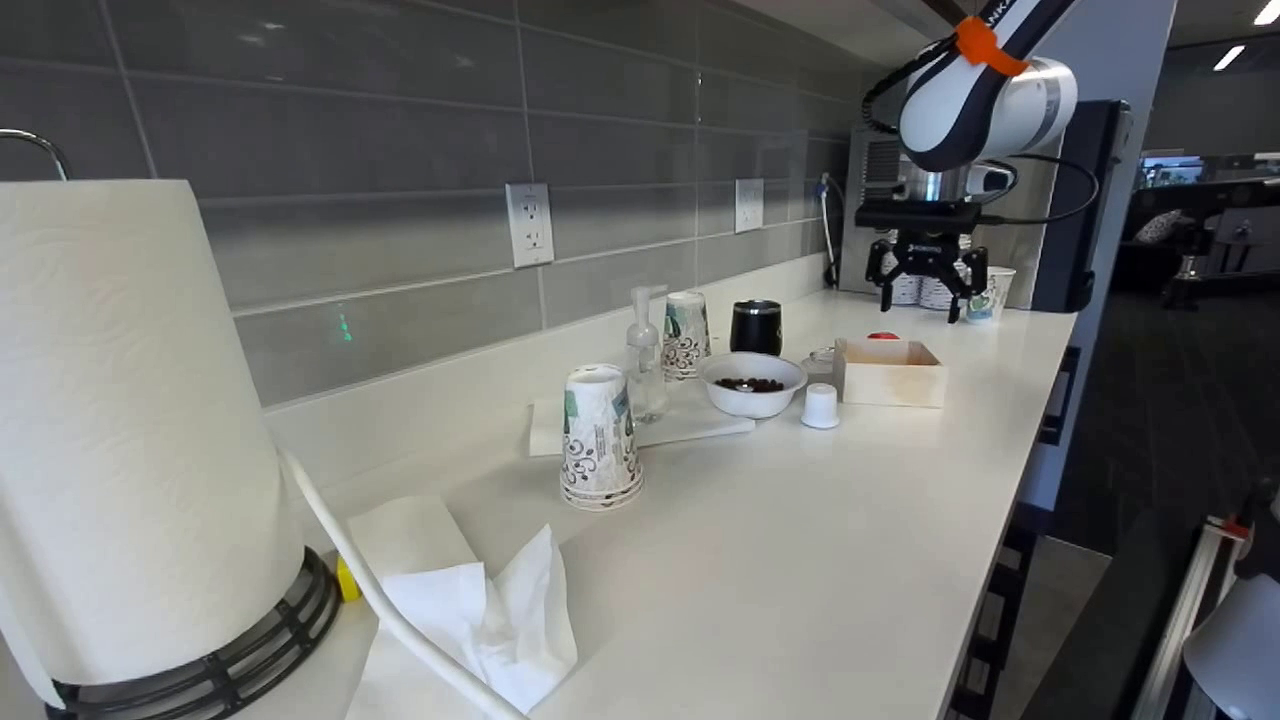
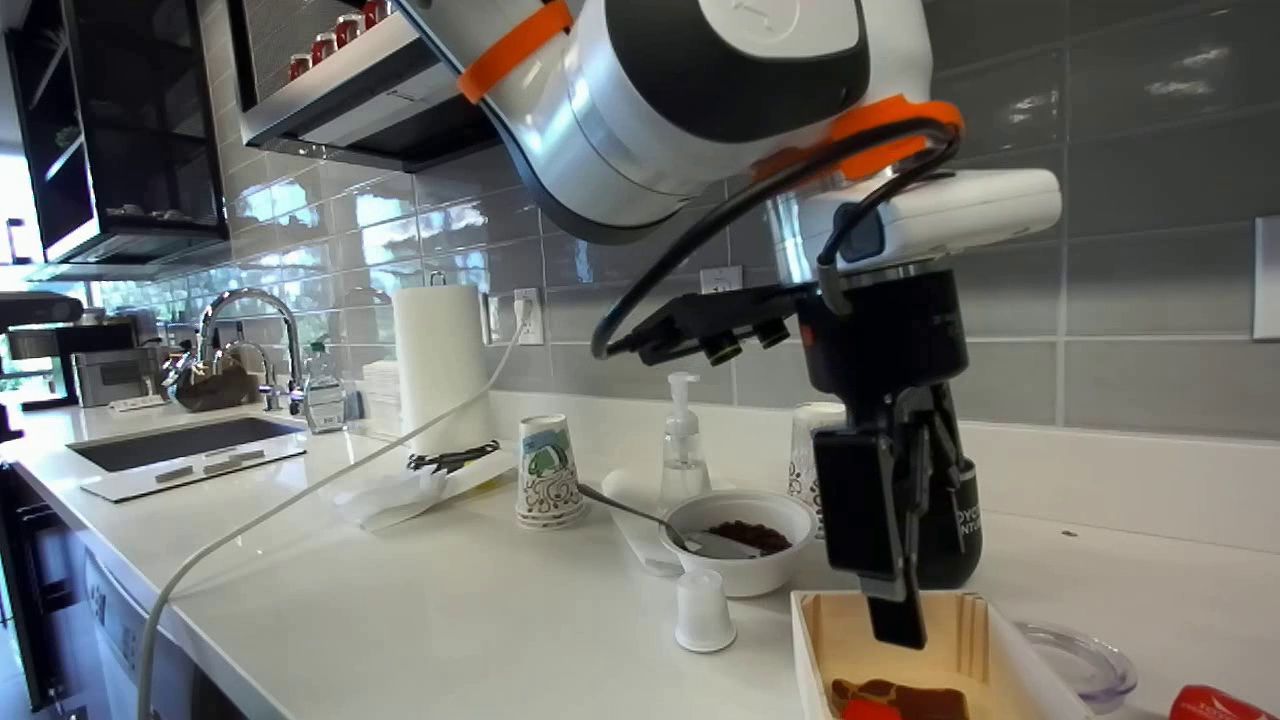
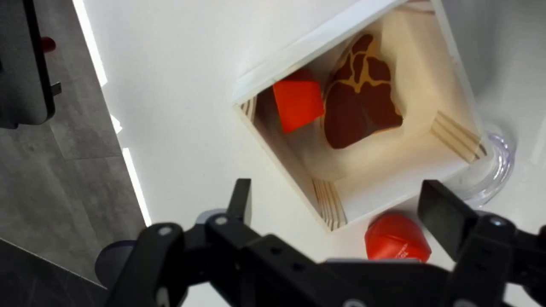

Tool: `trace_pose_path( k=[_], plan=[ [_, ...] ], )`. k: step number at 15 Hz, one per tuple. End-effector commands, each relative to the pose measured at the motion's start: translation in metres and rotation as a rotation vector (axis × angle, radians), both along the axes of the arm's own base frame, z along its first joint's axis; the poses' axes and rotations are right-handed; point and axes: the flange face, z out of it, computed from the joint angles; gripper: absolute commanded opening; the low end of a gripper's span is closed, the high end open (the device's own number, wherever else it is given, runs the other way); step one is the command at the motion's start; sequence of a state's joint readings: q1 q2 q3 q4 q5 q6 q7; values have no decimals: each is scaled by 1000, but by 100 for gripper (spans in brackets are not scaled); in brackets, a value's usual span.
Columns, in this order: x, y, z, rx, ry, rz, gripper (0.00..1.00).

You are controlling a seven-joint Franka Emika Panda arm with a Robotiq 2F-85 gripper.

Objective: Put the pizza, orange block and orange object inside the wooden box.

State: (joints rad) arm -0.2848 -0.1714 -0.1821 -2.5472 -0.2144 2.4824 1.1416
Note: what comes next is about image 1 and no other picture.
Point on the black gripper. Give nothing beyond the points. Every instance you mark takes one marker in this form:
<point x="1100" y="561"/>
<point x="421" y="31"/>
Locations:
<point x="930" y="249"/>

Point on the orange red toy object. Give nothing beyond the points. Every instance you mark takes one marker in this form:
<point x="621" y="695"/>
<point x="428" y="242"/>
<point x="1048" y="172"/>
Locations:
<point x="884" y="336"/>

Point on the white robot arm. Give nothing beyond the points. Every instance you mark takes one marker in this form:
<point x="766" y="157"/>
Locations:
<point x="984" y="106"/>

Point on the wooden box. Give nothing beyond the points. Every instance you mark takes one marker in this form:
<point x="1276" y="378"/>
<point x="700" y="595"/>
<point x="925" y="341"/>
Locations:
<point x="895" y="382"/>

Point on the patterned paper cup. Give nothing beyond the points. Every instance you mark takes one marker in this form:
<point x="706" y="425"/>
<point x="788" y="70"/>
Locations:
<point x="599" y="441"/>
<point x="993" y="291"/>
<point x="687" y="335"/>

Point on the small white cup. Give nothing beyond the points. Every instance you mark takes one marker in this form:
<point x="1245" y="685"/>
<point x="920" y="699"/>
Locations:
<point x="820" y="406"/>

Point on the black tumbler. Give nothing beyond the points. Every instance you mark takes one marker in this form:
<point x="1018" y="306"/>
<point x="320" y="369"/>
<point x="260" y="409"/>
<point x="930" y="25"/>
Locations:
<point x="756" y="329"/>

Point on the black tall column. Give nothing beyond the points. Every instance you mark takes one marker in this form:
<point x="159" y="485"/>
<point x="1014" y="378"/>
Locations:
<point x="1083" y="202"/>

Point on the white bowl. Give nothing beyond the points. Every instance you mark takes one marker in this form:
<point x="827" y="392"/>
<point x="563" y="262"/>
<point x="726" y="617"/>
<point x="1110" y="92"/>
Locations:
<point x="754" y="399"/>

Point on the clear soap dispenser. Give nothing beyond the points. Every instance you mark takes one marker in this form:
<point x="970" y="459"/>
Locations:
<point x="647" y="362"/>

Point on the grey lamp stand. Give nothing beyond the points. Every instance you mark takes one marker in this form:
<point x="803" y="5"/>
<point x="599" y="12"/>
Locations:
<point x="1235" y="640"/>

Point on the white paper napkin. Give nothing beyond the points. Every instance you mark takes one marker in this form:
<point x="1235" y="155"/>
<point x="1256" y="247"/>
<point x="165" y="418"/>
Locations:
<point x="522" y="627"/>

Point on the black towel holder base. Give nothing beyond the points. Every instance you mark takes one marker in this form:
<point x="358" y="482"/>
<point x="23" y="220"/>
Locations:
<point x="227" y="664"/>

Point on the paper towel roll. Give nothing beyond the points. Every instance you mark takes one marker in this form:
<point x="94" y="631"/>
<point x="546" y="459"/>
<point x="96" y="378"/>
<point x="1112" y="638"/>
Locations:
<point x="122" y="425"/>

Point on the chrome faucet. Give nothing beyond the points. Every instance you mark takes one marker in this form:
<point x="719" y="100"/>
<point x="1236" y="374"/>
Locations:
<point x="32" y="136"/>

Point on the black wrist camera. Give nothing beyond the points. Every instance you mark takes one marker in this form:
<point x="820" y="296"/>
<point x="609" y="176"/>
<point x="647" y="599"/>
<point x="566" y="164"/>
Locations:
<point x="925" y="212"/>

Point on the white wall outlet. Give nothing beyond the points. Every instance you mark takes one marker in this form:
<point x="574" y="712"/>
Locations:
<point x="528" y="226"/>
<point x="751" y="205"/>

